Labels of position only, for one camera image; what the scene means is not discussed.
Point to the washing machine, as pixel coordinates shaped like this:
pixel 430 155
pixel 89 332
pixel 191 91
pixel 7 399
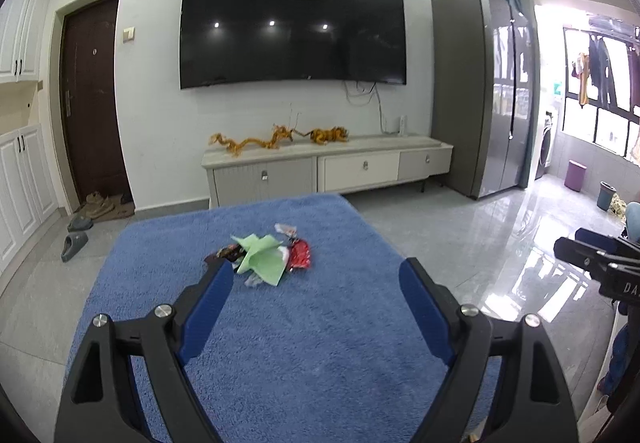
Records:
pixel 544 159

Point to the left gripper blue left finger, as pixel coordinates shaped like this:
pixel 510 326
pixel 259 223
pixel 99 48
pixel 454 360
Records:
pixel 199 306

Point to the purple stool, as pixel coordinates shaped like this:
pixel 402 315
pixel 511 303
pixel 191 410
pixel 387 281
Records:
pixel 575 176

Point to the dark brown snack wrapper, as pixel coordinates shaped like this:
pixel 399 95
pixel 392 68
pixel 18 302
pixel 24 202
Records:
pixel 233 253

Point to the white wall switch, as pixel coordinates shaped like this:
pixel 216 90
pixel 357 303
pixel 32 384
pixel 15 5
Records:
pixel 128 34

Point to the grey slipper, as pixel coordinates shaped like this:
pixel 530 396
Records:
pixel 73 243

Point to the grey double door refrigerator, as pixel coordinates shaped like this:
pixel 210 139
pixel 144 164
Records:
pixel 483 93

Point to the white tall cupboard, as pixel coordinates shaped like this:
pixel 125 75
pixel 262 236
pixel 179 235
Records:
pixel 27 194

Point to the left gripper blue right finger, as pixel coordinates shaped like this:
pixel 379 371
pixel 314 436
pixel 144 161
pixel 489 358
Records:
pixel 433 308

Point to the red snack wrapper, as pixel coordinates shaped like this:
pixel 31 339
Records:
pixel 299 255

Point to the large black wall television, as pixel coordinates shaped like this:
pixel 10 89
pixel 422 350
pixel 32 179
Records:
pixel 226 42

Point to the white router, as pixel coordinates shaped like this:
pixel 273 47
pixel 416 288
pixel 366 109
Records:
pixel 403 126

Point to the golden dragon figurine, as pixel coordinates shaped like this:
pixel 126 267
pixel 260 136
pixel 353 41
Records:
pixel 235 148

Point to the green crumpled paper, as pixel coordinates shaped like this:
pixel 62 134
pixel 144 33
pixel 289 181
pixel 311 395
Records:
pixel 265 256

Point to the golden tiger figurine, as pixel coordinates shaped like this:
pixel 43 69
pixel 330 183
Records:
pixel 325 136

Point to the dark brown entrance door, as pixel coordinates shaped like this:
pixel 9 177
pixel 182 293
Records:
pixel 88 107

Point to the blue fluffy blanket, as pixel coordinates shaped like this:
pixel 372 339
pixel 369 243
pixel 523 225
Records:
pixel 330 354

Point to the dark green bucket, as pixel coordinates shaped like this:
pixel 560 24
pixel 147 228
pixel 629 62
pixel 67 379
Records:
pixel 605 196

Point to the white grey TV cabinet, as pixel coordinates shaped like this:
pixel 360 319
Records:
pixel 300 168

